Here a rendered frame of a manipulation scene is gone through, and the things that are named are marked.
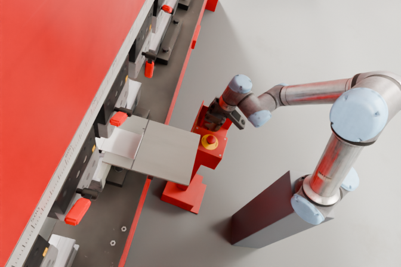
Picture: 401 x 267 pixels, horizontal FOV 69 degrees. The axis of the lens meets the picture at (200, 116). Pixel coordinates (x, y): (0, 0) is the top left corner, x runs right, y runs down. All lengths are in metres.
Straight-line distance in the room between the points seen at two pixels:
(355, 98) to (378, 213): 1.91
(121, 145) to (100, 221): 0.24
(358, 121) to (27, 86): 0.66
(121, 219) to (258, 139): 1.52
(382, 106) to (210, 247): 1.40
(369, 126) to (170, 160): 0.54
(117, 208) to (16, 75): 0.72
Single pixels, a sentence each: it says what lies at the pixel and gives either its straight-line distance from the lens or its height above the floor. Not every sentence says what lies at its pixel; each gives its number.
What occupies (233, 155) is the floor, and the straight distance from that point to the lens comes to 2.14.
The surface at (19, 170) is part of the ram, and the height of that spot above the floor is 1.49.
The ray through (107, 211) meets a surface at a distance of 0.98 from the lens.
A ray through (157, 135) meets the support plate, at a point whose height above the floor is 1.00.
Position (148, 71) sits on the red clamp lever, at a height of 1.16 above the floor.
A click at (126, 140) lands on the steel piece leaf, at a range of 0.92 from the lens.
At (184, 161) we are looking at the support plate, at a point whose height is 1.00.
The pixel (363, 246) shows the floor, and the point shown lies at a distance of 2.41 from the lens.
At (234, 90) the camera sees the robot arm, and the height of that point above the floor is 1.06.
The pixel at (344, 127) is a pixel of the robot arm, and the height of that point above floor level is 1.31.
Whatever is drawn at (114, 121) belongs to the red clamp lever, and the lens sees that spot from 0.61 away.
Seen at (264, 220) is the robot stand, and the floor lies 0.50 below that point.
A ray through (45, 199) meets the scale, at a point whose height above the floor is 1.36.
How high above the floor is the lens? 1.82
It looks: 55 degrees down
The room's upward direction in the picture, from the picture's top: 23 degrees clockwise
